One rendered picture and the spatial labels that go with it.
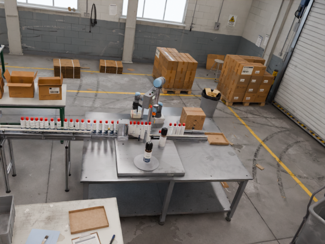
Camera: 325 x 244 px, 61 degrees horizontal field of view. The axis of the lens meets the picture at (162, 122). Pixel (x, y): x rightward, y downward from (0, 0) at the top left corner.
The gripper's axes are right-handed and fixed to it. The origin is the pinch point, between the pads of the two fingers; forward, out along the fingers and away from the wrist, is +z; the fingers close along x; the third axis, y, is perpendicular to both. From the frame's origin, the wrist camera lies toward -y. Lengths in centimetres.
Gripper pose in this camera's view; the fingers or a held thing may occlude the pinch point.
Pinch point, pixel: (136, 113)
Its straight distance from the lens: 430.2
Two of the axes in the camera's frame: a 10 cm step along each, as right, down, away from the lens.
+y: -9.6, -0.2, -2.8
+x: 2.3, 5.3, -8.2
